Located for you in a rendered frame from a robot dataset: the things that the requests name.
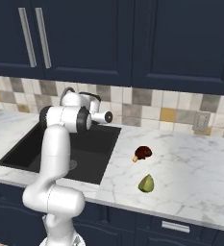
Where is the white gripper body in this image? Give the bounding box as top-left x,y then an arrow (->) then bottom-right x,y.
80,92 -> 102,113

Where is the grey sink faucet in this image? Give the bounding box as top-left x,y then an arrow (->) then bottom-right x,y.
61,86 -> 75,101

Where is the black sink basin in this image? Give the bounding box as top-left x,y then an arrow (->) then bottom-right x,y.
0,119 -> 122,185

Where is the yellow-green lemon wedge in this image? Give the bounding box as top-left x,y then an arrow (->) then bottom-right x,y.
137,173 -> 156,194

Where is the navy upper cupboard door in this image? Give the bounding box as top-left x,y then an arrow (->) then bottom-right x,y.
30,0 -> 137,87
132,0 -> 224,97
0,0 -> 46,80

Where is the navy cupboard door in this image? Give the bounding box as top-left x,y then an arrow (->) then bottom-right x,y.
132,0 -> 224,97
0,181 -> 48,246
72,202 -> 137,246
30,0 -> 137,87
0,0 -> 46,80

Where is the brown mushroom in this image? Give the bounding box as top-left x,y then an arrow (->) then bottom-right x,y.
132,145 -> 154,163

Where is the navy lower cupboard door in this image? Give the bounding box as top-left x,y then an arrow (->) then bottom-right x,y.
72,202 -> 137,246
0,181 -> 48,246

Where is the navy drawer front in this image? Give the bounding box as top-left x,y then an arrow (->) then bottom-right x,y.
135,213 -> 224,246

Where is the silver cupboard door handle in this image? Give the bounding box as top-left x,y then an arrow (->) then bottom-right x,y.
17,7 -> 37,68
35,7 -> 53,70

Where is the grey wall outlet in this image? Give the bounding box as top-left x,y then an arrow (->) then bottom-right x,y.
192,111 -> 212,133

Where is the silver drawer handle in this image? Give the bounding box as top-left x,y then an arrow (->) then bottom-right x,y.
161,220 -> 191,234

